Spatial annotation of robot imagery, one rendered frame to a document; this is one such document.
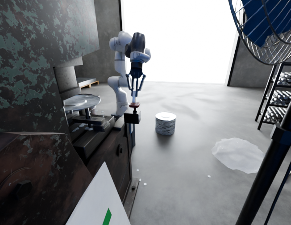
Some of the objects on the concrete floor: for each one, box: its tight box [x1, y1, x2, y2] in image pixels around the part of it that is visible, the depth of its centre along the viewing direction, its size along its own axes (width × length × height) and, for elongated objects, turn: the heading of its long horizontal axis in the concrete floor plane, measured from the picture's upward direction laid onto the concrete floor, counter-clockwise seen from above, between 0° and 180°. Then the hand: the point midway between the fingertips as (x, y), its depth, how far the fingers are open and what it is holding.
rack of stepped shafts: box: [254, 60, 291, 130], centre depth 189 cm, size 43×46×95 cm
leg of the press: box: [0, 117, 140, 225], centre depth 64 cm, size 92×12×90 cm, turn 170°
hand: (134, 97), depth 83 cm, fingers closed
